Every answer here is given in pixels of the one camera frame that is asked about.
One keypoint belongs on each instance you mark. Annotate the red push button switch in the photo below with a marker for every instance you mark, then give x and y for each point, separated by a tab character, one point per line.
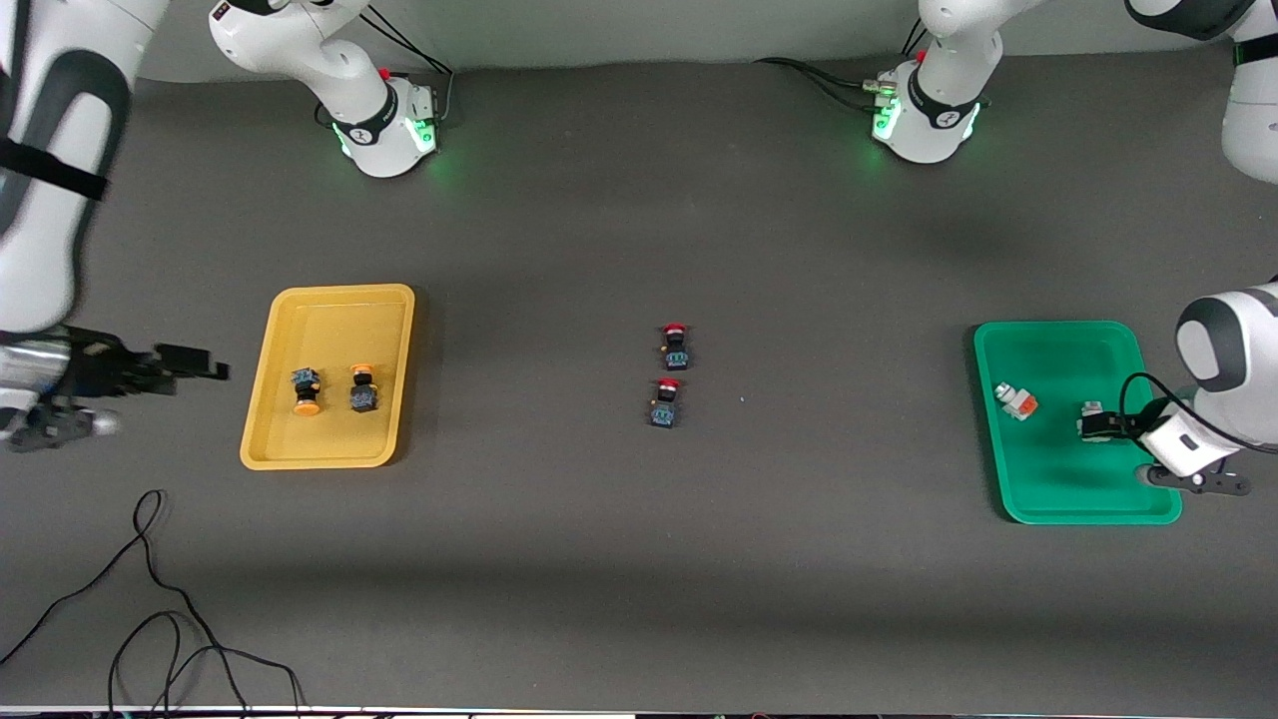
666	404
676	348

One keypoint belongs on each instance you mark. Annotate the yellow push button switch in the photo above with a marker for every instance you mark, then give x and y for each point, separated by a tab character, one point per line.
363	391
307	391

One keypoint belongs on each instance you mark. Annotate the dark grey table mat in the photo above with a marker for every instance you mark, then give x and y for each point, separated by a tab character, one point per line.
639	599

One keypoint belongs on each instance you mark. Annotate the yellow plastic tray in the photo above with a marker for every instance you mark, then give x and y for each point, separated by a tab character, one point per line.
329	439

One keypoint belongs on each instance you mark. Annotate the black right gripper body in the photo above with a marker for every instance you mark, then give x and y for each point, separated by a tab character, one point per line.
98	368

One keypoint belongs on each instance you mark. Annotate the green plastic tray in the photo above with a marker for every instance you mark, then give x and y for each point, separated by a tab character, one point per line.
1058	479

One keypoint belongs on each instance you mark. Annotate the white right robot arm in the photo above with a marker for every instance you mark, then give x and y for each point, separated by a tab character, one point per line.
50	250

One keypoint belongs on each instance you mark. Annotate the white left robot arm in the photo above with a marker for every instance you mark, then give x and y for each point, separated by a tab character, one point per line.
1233	359

